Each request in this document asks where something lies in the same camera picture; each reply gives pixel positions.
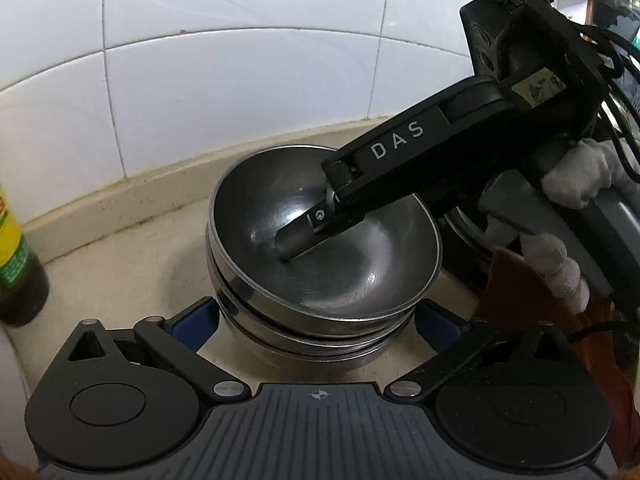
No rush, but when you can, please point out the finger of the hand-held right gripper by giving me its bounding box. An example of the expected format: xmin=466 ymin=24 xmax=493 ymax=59
xmin=275 ymin=185 xmax=367 ymax=264

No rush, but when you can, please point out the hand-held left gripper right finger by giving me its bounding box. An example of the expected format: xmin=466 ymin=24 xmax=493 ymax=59
xmin=385 ymin=299 xmax=571 ymax=404

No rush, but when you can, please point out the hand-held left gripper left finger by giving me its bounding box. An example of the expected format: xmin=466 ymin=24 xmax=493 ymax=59
xmin=67 ymin=296 xmax=251 ymax=404

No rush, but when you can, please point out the stainless steel bowl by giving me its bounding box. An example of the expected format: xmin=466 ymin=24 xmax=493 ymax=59
xmin=205 ymin=220 xmax=417 ymax=347
xmin=210 ymin=145 xmax=444 ymax=322
xmin=207 ymin=260 xmax=402 ymax=374

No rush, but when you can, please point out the person's right hand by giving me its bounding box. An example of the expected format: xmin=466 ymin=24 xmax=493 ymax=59
xmin=519 ymin=137 xmax=622 ymax=315

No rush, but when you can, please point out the dark pot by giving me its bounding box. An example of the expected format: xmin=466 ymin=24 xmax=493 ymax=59
xmin=439 ymin=204 xmax=497 ymax=282

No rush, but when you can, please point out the yellow cap yellow label bottle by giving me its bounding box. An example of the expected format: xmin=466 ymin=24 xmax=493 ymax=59
xmin=0 ymin=185 xmax=52 ymax=329

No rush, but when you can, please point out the black cable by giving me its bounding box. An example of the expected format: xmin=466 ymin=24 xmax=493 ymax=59
xmin=570 ymin=7 xmax=640 ymax=183

